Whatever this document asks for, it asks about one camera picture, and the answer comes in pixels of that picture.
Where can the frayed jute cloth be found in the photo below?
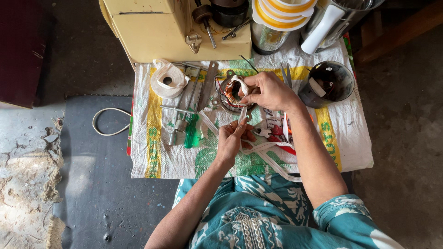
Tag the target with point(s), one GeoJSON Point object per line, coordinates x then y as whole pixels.
{"type": "Point", "coordinates": [53, 183]}

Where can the dark grey floor mat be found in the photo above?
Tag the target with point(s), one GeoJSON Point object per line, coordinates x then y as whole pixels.
{"type": "Point", "coordinates": [103, 179]}

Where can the motor stator with copper winding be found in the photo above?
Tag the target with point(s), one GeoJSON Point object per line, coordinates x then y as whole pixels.
{"type": "Point", "coordinates": [227, 103]}

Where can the small metal bracket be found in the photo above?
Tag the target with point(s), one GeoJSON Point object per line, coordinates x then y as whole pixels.
{"type": "Point", "coordinates": [193, 41]}

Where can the white yellow plastic lid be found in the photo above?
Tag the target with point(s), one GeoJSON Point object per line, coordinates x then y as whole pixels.
{"type": "Point", "coordinates": [273, 22]}
{"type": "Point", "coordinates": [292, 6]}

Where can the person's left hand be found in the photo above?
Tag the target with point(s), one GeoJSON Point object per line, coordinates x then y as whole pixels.
{"type": "Point", "coordinates": [230, 145]}

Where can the white cotton tape strip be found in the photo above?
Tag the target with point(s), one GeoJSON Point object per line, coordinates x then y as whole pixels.
{"type": "Point", "coordinates": [243, 114]}

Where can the black mixer base housing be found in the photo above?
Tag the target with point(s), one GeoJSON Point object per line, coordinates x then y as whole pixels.
{"type": "Point", "coordinates": [332, 83]}

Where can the white woven sack cloth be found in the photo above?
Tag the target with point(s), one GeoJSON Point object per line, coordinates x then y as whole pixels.
{"type": "Point", "coordinates": [346, 138]}

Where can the person's teal patterned clothing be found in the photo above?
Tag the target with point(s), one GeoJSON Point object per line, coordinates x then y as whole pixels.
{"type": "Point", "coordinates": [270, 214]}

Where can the thin metal rod tool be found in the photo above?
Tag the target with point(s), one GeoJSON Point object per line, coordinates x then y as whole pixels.
{"type": "Point", "coordinates": [190, 65]}

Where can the wooden furniture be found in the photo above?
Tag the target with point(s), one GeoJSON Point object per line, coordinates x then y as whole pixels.
{"type": "Point", "coordinates": [398, 34]}

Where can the black metal rod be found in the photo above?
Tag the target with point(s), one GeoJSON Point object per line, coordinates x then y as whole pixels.
{"type": "Point", "coordinates": [237, 29]}

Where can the person's right hand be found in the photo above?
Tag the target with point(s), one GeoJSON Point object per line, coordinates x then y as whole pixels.
{"type": "Point", "coordinates": [273, 91]}

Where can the black round motor part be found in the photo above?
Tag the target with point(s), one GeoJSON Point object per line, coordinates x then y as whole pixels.
{"type": "Point", "coordinates": [230, 13]}

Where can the roll of white cotton tape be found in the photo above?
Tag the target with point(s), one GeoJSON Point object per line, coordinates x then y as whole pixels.
{"type": "Point", "coordinates": [169, 81]}

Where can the metal scissors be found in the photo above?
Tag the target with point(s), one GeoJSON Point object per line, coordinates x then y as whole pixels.
{"type": "Point", "coordinates": [286, 74]}

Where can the cream metal box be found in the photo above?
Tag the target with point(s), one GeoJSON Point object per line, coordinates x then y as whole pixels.
{"type": "Point", "coordinates": [152, 31]}

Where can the steel mixer jar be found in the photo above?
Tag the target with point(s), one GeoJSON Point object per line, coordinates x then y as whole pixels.
{"type": "Point", "coordinates": [268, 41]}

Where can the flat metal file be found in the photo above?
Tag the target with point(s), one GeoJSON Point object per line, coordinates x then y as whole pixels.
{"type": "Point", "coordinates": [207, 84]}

